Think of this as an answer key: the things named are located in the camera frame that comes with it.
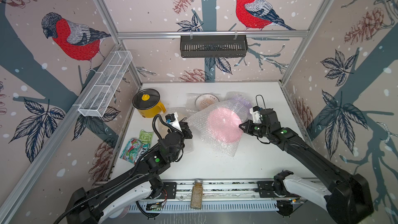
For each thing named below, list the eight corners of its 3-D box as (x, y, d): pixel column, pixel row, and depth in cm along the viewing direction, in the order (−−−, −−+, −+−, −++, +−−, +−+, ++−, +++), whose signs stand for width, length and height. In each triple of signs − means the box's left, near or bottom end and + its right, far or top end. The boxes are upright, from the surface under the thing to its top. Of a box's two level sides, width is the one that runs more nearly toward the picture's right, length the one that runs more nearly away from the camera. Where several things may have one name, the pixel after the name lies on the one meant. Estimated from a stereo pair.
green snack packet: (121, 158, 87) (117, 155, 83) (134, 140, 94) (131, 136, 90) (138, 166, 84) (134, 163, 80) (150, 146, 91) (147, 142, 87)
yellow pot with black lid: (136, 118, 102) (128, 107, 92) (142, 100, 112) (136, 88, 102) (165, 118, 102) (160, 107, 92) (168, 100, 112) (164, 88, 102)
